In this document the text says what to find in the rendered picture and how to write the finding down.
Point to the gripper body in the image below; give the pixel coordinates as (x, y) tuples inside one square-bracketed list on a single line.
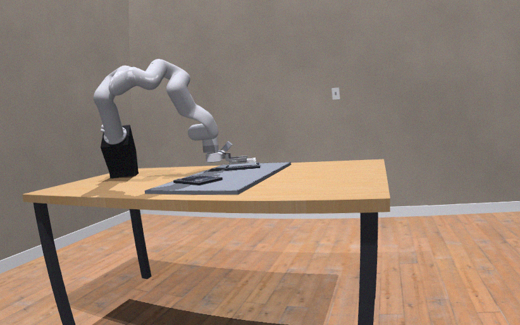
[(214, 156)]

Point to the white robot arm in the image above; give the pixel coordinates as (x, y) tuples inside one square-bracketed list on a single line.
[(125, 77)]

